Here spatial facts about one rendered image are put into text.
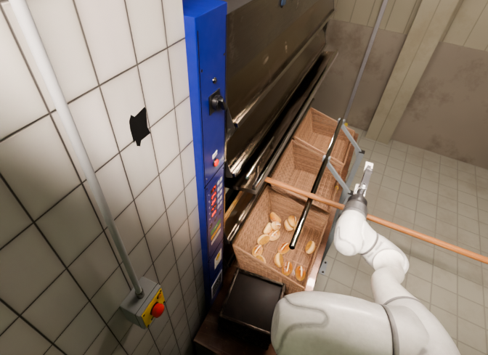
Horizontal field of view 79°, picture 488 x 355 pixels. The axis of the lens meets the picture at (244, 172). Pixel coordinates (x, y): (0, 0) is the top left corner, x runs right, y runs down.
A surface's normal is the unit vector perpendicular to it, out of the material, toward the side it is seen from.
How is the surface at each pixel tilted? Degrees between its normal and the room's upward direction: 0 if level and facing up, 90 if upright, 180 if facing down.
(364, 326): 6
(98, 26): 90
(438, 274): 0
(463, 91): 90
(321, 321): 11
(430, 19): 90
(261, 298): 0
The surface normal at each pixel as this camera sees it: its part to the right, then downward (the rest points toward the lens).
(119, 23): 0.91, 0.33
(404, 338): -0.02, -0.63
